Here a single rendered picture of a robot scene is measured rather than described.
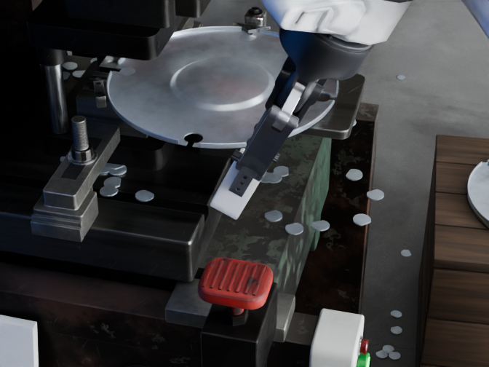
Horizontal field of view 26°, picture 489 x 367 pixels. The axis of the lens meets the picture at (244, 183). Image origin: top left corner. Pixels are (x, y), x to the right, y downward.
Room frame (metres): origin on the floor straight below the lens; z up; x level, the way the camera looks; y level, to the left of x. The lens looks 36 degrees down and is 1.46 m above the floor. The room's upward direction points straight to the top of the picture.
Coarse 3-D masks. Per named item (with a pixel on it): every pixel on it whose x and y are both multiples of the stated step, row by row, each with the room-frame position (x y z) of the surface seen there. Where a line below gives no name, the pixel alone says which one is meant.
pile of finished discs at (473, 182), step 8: (488, 160) 1.59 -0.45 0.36; (480, 168) 1.57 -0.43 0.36; (488, 168) 1.57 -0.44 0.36; (472, 176) 1.54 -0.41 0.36; (480, 176) 1.54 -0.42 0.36; (488, 176) 1.54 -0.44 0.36; (472, 184) 1.52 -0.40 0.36; (480, 184) 1.52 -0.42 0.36; (488, 184) 1.52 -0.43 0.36; (472, 192) 1.50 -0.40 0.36; (480, 192) 1.50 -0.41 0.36; (488, 192) 1.50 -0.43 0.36; (472, 200) 1.47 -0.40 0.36; (480, 200) 1.47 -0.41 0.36; (488, 200) 1.47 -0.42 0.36; (472, 208) 1.46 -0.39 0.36; (480, 208) 1.45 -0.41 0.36; (488, 208) 1.45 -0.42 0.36; (480, 216) 1.43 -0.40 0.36; (488, 216) 1.43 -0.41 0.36; (488, 224) 1.41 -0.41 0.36
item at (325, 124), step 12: (348, 84) 1.15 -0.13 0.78; (360, 84) 1.15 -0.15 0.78; (324, 96) 1.12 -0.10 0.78; (348, 96) 1.12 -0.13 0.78; (360, 96) 1.13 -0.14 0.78; (336, 108) 1.10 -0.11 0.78; (348, 108) 1.10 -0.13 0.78; (324, 120) 1.07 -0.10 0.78; (336, 120) 1.07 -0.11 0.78; (348, 120) 1.07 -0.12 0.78; (312, 132) 1.05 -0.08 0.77; (324, 132) 1.05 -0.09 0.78; (336, 132) 1.05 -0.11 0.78; (348, 132) 1.05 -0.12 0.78; (228, 156) 1.10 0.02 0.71
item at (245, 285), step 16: (208, 272) 0.81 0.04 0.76; (224, 272) 0.81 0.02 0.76; (240, 272) 0.81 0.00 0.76; (256, 272) 0.81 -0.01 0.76; (272, 272) 0.82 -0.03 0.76; (208, 288) 0.79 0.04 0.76; (224, 288) 0.79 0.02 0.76; (240, 288) 0.79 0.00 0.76; (256, 288) 0.79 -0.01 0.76; (224, 304) 0.78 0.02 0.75; (240, 304) 0.78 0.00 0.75; (256, 304) 0.77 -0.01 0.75
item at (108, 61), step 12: (108, 60) 1.21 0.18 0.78; (96, 72) 1.18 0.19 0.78; (108, 72) 1.20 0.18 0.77; (84, 96) 1.12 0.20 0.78; (84, 108) 1.12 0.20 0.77; (96, 108) 1.11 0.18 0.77; (108, 108) 1.11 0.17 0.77; (96, 120) 1.11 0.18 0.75; (108, 120) 1.11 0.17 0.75; (120, 120) 1.11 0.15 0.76; (120, 132) 1.11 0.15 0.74; (132, 132) 1.10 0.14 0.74
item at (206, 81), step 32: (192, 32) 1.29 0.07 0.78; (224, 32) 1.29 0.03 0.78; (256, 32) 1.29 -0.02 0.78; (128, 64) 1.20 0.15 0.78; (160, 64) 1.20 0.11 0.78; (192, 64) 1.19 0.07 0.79; (224, 64) 1.19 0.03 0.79; (256, 64) 1.19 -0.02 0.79; (128, 96) 1.12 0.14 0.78; (160, 96) 1.12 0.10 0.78; (192, 96) 1.11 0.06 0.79; (224, 96) 1.11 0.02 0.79; (256, 96) 1.11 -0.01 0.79; (160, 128) 1.05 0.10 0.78; (192, 128) 1.05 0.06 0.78; (224, 128) 1.05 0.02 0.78
